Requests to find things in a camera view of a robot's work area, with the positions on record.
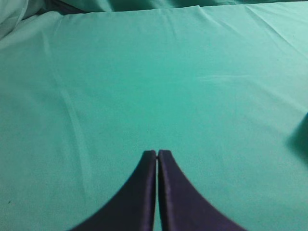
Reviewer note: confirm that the green cloth cover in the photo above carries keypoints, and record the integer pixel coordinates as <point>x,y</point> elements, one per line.
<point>224,88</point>

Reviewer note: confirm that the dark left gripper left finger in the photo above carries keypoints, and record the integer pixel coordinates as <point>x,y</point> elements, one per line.
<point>132,208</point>

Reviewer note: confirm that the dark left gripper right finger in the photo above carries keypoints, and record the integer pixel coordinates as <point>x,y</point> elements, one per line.
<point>181,206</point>

